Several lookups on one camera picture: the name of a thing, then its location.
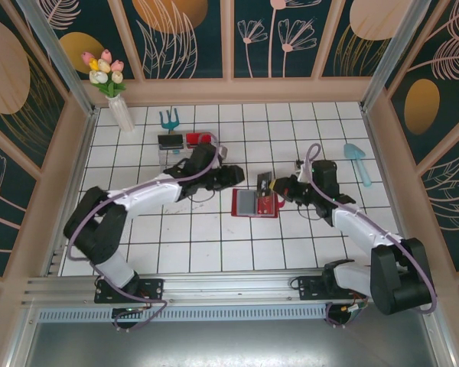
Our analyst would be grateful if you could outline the red card case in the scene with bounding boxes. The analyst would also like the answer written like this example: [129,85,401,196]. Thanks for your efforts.
[185,132,213,149]

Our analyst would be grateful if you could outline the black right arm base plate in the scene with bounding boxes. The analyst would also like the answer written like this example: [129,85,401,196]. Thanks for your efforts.
[297,274,368,303]

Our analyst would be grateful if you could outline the black card case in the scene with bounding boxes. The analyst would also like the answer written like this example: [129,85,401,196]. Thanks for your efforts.
[157,133,185,151]

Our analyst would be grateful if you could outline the dark printed credit card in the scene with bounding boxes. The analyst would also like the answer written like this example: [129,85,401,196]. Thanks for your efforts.
[256,172,274,198]

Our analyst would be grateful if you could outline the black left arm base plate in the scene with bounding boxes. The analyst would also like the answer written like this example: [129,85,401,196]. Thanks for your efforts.
[94,278,165,305]

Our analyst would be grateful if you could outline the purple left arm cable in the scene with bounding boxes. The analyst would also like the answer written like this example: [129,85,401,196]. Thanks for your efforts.
[67,132,220,333]

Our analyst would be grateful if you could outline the aluminium frame post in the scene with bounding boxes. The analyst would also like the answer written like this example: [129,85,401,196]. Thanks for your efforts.
[359,0,433,112]
[17,0,100,118]

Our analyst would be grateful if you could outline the pastel tulip bouquet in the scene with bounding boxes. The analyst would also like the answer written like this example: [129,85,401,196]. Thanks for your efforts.
[80,48,127,99]

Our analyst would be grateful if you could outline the clear acrylic organizer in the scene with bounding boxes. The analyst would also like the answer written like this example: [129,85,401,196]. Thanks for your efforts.
[157,132,218,177]

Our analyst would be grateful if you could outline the slotted grey cable duct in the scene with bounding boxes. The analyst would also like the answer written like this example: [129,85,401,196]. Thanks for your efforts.
[36,304,330,323]

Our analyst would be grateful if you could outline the grey metal panel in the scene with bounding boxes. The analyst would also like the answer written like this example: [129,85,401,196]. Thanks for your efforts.
[7,301,456,367]

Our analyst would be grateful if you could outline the aluminium mounting rail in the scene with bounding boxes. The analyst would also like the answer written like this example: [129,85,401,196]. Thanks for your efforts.
[21,269,444,307]

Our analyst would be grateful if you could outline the red credit card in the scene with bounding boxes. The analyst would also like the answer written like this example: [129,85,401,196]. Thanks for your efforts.
[255,196,277,217]

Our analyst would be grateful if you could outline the light blue garden trowel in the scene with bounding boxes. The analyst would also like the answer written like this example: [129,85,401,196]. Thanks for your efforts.
[343,143,373,187]

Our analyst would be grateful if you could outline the white ribbed vase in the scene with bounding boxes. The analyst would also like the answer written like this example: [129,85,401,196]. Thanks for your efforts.
[106,95,135,134]

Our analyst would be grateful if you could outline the teal garden fork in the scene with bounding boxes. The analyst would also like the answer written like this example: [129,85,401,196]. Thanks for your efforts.
[159,109,182,155]

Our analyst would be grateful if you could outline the red card holder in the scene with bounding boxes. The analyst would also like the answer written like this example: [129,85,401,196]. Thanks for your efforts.
[230,188,280,219]

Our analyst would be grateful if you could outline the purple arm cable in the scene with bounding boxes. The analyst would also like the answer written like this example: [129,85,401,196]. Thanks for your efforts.
[67,132,220,333]
[297,143,438,329]

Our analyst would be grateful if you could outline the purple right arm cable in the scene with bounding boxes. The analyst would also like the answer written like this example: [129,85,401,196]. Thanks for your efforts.
[297,143,438,329]

